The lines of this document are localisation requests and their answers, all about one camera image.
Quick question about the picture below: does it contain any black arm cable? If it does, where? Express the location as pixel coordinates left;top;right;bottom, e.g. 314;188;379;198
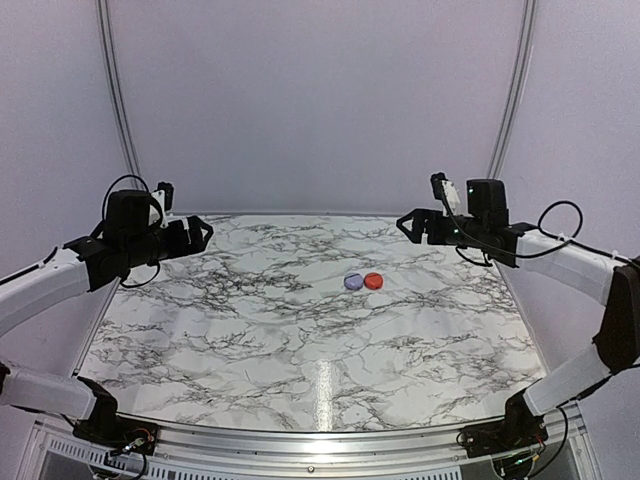
29;173;166;289
439;199;629;269

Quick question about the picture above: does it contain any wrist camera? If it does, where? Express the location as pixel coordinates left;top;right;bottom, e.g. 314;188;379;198
430;172;461;216
149;182;174;228

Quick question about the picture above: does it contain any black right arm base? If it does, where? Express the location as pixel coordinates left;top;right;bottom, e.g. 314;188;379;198
456;390;548;458

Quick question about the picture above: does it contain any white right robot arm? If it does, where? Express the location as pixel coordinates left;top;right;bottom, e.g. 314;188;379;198
396;172;639;448

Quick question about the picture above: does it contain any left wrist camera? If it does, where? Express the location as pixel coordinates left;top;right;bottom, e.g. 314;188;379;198
149;182;174;228

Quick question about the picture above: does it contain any aluminium front rail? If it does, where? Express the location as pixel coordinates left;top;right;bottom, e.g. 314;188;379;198
16;405;603;479

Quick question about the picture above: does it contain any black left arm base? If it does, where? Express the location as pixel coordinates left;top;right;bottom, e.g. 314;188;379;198
73;377;159;455

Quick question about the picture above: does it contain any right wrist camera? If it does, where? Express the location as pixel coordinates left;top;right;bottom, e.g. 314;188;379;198
430;172;461;216

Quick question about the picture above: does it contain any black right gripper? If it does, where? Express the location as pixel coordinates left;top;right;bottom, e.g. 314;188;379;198
397;209;487;249

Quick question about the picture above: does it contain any purple charging case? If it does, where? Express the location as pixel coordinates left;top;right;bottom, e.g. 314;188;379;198
343;272;364;291

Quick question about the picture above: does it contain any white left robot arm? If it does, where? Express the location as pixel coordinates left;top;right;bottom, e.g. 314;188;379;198
1;182;214;445

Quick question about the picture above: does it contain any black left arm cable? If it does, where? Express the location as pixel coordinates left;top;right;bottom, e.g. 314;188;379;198
29;173;166;289

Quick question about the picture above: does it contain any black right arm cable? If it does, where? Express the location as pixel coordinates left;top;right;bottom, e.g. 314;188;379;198
439;199;629;269

